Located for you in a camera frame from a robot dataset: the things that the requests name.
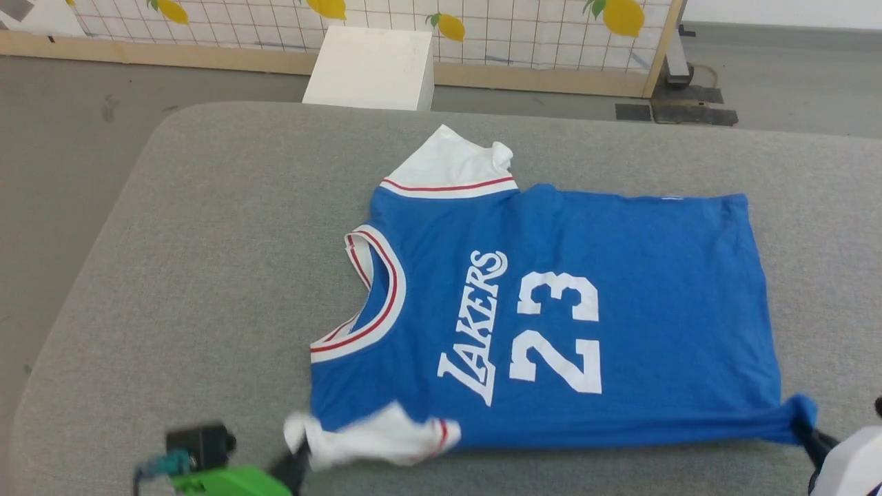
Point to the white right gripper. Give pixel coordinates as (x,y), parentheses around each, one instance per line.
(854,468)

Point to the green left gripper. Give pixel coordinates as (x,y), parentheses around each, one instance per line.
(227,483)

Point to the blue white Lakers jersey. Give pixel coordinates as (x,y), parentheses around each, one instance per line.
(620,310)

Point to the grey fabric sofa cushion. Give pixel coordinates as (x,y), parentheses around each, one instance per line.
(207,275)

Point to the dark floor base plates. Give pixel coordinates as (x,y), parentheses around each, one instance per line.
(689,110)

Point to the white rectangular box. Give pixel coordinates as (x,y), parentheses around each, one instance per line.
(372,69)

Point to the grey metal screen foot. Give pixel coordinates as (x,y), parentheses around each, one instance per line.
(677,58)

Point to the lemon print partition screen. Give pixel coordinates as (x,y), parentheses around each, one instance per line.
(517,34)

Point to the white panel with grey mark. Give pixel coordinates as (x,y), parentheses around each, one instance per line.
(41,21)

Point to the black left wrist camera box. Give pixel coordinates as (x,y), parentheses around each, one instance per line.
(200,446)

